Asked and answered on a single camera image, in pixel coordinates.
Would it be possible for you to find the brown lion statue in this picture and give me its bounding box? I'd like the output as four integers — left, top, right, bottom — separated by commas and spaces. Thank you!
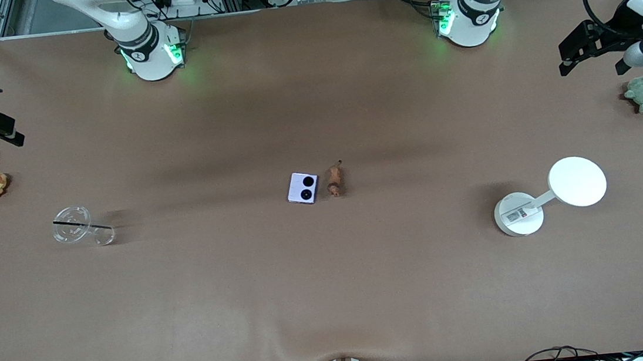
324, 159, 348, 200

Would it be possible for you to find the black straw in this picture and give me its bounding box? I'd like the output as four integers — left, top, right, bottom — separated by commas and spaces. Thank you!
53, 215, 114, 235

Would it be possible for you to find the lilac flip phone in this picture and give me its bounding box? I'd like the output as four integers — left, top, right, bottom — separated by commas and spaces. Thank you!
285, 170, 322, 207

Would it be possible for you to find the white round desk lamp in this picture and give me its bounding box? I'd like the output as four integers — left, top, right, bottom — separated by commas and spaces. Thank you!
489, 153, 612, 240

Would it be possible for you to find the clear plastic cup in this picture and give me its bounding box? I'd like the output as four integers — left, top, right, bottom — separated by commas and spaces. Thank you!
51, 201, 117, 251

